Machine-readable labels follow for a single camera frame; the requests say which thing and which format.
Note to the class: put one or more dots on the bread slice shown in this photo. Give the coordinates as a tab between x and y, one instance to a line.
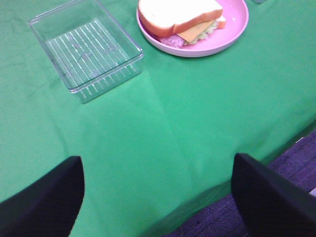
167	17
221	22

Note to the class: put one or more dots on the pink round plate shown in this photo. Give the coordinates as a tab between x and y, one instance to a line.
236	15

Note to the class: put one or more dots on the bacon strip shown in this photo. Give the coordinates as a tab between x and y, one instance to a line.
172	41

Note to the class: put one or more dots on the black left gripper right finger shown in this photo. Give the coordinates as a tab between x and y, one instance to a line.
271	206

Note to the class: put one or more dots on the yellow cheese slice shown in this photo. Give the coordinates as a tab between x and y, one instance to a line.
192	33

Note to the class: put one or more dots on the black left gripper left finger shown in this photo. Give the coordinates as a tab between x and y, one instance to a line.
48	207

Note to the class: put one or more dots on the green lettuce leaf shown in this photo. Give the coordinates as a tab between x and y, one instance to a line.
204	34

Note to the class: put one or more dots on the clear plastic bread tray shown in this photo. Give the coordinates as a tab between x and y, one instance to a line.
88	48

